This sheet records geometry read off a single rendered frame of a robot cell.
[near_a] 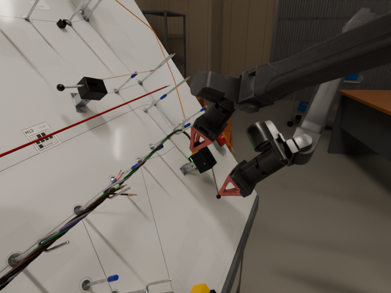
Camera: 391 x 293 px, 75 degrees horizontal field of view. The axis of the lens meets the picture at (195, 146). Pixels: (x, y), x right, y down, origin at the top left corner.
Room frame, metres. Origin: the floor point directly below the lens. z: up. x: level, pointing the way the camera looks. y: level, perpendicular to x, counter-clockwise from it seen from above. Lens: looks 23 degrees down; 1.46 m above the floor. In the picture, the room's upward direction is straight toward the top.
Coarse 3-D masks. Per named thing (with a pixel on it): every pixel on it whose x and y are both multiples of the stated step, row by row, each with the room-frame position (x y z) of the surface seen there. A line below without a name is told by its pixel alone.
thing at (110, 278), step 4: (112, 276) 0.26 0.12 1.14; (116, 276) 0.26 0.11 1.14; (88, 280) 0.29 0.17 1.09; (100, 280) 0.27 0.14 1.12; (104, 280) 0.27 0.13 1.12; (108, 280) 0.26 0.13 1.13; (112, 280) 0.26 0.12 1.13; (116, 280) 0.26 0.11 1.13; (84, 284) 0.29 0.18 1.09; (88, 284) 0.28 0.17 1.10; (92, 284) 0.28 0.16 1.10; (84, 288) 0.28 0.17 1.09; (88, 288) 0.29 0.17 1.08
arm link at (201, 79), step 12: (204, 72) 0.56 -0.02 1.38; (192, 84) 0.58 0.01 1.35; (204, 84) 0.54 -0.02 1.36; (216, 84) 0.54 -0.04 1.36; (228, 84) 0.56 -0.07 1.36; (240, 84) 0.58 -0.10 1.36; (204, 96) 0.55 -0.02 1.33; (216, 96) 0.56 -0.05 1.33; (228, 96) 0.55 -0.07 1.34; (240, 108) 0.53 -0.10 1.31; (252, 108) 0.51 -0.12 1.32
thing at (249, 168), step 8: (256, 160) 0.56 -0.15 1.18; (240, 168) 0.58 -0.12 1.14; (248, 168) 0.56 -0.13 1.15; (256, 168) 0.55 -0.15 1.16; (232, 176) 0.55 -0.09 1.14; (240, 176) 0.56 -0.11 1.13; (248, 176) 0.55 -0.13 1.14; (256, 176) 0.54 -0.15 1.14; (264, 176) 0.54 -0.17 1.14; (240, 184) 0.54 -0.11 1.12; (248, 184) 0.55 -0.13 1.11; (248, 192) 0.53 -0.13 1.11
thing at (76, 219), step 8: (120, 176) 0.38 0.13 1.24; (112, 192) 0.35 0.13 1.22; (96, 200) 0.32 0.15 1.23; (104, 200) 0.33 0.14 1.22; (88, 208) 0.30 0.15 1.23; (80, 216) 0.29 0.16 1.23; (72, 224) 0.27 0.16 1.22; (64, 232) 0.26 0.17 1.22; (48, 240) 0.24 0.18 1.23; (40, 248) 0.23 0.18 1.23; (32, 256) 0.22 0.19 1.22; (24, 264) 0.21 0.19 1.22; (8, 272) 0.20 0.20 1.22; (16, 272) 0.20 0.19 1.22; (0, 280) 0.19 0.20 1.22; (8, 280) 0.19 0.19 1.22; (0, 288) 0.18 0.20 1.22
